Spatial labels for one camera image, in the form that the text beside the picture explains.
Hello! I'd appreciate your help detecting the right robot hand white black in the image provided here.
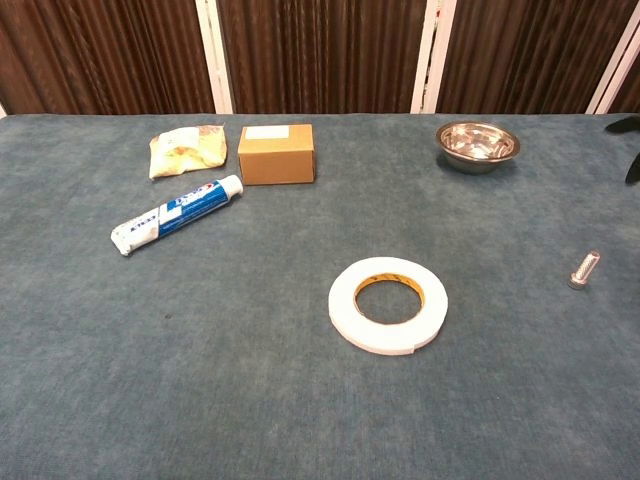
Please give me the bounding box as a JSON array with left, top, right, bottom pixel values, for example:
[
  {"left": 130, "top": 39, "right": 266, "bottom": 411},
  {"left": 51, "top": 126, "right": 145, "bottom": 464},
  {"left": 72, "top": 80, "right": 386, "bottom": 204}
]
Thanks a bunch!
[{"left": 604, "top": 115, "right": 640, "bottom": 186}]

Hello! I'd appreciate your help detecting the small metal bolt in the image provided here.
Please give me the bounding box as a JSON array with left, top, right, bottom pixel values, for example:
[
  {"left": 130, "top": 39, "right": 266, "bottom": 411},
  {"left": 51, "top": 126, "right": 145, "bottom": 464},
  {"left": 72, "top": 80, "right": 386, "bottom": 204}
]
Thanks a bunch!
[{"left": 566, "top": 249, "right": 602, "bottom": 292}]

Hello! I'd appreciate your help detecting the brown ribbed partition panel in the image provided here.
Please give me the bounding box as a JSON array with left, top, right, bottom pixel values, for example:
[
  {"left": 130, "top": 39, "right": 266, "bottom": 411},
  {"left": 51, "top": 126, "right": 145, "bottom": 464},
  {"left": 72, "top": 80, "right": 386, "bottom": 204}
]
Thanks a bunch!
[
  {"left": 435, "top": 0, "right": 640, "bottom": 116},
  {"left": 605, "top": 47, "right": 640, "bottom": 116},
  {"left": 216, "top": 0, "right": 427, "bottom": 116},
  {"left": 0, "top": 0, "right": 217, "bottom": 118}
]

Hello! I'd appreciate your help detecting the stainless steel bowl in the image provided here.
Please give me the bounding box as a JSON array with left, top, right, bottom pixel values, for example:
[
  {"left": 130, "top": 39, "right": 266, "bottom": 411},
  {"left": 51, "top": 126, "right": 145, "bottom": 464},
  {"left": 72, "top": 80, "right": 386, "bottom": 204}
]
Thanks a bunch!
[{"left": 434, "top": 121, "right": 524, "bottom": 176}]

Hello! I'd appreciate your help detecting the white tape roll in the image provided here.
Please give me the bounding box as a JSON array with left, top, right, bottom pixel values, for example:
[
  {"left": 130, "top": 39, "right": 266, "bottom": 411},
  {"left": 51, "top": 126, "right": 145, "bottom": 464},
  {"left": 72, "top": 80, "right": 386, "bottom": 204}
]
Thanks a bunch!
[{"left": 328, "top": 257, "right": 450, "bottom": 357}]

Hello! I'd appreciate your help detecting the brown cardboard box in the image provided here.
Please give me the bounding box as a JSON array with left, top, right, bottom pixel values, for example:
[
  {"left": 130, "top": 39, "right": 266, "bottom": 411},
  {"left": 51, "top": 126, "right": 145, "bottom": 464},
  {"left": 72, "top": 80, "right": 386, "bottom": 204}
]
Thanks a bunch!
[{"left": 237, "top": 123, "right": 317, "bottom": 187}]

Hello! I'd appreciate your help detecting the blue felt table mat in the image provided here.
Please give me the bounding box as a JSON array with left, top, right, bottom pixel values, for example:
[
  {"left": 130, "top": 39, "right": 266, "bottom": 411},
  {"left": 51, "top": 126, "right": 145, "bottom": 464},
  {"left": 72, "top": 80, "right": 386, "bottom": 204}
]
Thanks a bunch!
[{"left": 0, "top": 112, "right": 640, "bottom": 480}]

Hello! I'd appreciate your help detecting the yellow snack packet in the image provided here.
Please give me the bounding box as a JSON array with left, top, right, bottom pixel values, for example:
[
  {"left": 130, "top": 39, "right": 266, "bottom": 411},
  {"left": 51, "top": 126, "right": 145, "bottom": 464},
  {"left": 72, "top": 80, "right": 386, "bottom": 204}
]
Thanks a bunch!
[{"left": 148, "top": 124, "right": 227, "bottom": 181}]

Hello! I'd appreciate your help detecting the blue white toothpaste tube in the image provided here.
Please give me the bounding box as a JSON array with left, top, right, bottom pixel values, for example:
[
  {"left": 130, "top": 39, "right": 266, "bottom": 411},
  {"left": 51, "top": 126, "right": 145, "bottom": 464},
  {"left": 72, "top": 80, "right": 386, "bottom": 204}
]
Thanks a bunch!
[{"left": 110, "top": 174, "right": 245, "bottom": 259}]

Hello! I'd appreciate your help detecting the white partition post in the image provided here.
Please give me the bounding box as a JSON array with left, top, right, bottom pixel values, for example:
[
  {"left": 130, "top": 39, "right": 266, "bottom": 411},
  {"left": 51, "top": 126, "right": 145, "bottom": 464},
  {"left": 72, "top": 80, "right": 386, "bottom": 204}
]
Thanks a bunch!
[
  {"left": 409, "top": 0, "right": 454, "bottom": 116},
  {"left": 194, "top": 0, "right": 237, "bottom": 116},
  {"left": 584, "top": 27, "right": 640, "bottom": 116}
]

